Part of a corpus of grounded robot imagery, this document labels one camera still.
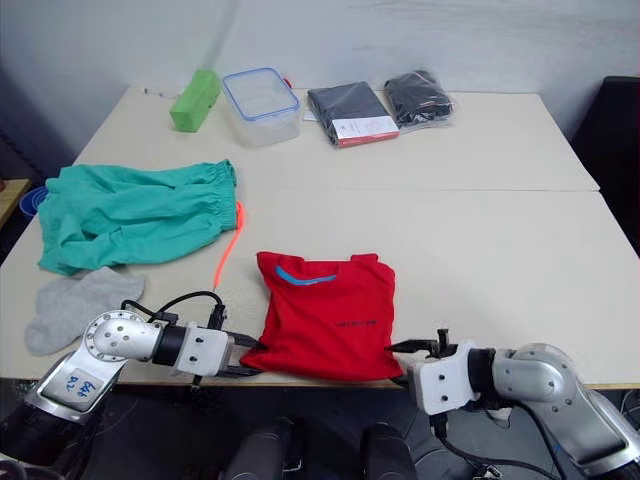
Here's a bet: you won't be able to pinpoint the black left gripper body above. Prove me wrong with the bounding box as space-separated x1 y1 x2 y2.
219 329 249 380

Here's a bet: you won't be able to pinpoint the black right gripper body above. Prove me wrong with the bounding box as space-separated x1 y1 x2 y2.
421 336 460 361

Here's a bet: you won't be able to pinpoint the red t-shirt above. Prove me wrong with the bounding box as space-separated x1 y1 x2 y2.
239 251 405 384

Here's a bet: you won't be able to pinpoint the grey sock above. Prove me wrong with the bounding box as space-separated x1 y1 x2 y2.
24 266 147 357

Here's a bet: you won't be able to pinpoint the green shorts with orange drawstring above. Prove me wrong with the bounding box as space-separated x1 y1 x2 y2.
37 158 250 292

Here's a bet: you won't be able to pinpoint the dark rounded shape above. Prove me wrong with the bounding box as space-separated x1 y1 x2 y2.
360 422 417 480
224 417 301 480

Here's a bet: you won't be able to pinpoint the clear plastic container blue rim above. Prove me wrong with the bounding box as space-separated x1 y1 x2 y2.
221 67 302 148

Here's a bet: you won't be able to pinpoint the green foam block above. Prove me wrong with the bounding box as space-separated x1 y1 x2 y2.
168 68 222 134

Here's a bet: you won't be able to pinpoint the black garment in plastic bag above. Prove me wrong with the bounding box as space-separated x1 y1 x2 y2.
382 69 457 134

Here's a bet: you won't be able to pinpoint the dark folded garment with card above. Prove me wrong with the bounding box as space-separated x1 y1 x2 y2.
305 82 401 149

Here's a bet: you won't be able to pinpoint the wooden side shelf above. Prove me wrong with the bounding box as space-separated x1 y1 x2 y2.
0 178 32 229

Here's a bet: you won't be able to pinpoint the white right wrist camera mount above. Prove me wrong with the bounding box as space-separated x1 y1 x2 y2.
408 339 484 417

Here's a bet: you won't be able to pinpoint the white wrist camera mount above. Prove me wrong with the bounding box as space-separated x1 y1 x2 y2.
171 321 232 380
408 339 484 417

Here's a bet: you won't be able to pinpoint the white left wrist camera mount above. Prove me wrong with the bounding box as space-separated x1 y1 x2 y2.
171 321 232 380

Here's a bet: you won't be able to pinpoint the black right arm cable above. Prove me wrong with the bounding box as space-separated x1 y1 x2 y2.
428 399 569 477

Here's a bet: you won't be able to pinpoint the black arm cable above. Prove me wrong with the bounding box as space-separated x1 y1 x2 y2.
428 399 569 477
121 291 225 331

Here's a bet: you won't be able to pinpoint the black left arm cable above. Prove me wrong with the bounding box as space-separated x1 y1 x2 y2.
121 291 225 331

